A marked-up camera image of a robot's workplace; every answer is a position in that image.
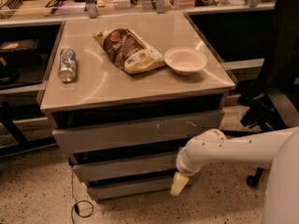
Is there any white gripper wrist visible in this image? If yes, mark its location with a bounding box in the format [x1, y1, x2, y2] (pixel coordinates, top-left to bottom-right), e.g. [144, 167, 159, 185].
[170, 149, 201, 196]

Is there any grey drawer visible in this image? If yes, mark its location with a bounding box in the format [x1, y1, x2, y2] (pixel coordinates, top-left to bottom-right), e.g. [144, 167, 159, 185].
[73, 151, 178, 182]
[52, 109, 224, 154]
[87, 175, 172, 201]

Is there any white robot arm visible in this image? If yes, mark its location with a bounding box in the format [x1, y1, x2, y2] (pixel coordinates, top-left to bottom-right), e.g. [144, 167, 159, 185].
[170, 127, 299, 196]

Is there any grey drawer cabinet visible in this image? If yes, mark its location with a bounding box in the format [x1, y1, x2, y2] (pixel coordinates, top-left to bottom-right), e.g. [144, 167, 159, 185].
[40, 13, 235, 188]

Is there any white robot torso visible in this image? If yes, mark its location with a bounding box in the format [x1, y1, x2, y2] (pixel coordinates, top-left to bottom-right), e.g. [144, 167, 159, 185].
[262, 132, 299, 224]

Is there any white paper bowl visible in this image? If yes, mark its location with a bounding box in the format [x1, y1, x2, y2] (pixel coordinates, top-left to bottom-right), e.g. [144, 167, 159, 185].
[164, 47, 207, 76]

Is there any black office chair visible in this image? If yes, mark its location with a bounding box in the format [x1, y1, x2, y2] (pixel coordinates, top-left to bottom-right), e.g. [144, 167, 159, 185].
[218, 0, 299, 189]

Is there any brown chip bag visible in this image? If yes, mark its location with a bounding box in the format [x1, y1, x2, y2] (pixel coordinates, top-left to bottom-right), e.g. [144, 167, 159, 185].
[93, 28, 165, 75]

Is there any silver soda can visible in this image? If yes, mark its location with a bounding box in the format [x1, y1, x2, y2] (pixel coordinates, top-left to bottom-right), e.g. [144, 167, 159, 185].
[58, 49, 77, 83]

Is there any black coiled tool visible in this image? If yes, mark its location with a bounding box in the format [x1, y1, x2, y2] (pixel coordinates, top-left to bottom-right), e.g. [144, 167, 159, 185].
[0, 0, 22, 19]

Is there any black floor cable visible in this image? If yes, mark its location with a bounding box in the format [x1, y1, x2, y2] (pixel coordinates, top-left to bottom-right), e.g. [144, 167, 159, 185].
[70, 168, 95, 224]

